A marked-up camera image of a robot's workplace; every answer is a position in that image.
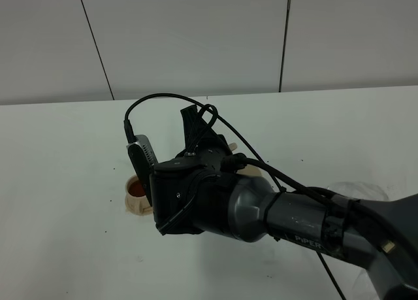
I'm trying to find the left beige teacup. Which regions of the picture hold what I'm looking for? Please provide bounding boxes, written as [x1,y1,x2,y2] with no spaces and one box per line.
[125,176,146,197]

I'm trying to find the black camera cable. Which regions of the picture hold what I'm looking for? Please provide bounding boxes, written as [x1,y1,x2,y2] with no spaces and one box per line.
[123,92,389,300]

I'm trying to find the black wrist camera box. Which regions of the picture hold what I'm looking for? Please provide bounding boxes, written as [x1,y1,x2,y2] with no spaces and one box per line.
[127,135,157,205]

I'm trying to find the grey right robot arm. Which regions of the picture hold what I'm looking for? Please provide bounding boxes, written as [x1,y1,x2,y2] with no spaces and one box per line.
[150,106,417,299]

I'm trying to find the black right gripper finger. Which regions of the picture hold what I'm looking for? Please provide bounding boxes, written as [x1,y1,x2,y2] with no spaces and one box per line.
[182,105,212,153]

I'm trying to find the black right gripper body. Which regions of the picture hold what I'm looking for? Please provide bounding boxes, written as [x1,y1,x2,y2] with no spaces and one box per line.
[150,135,246,237]

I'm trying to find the beige teapot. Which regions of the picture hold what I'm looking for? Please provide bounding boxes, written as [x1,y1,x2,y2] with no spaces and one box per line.
[228,142,237,152]

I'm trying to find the beige teapot saucer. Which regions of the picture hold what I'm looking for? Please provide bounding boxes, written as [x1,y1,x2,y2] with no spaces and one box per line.
[241,165,263,177]

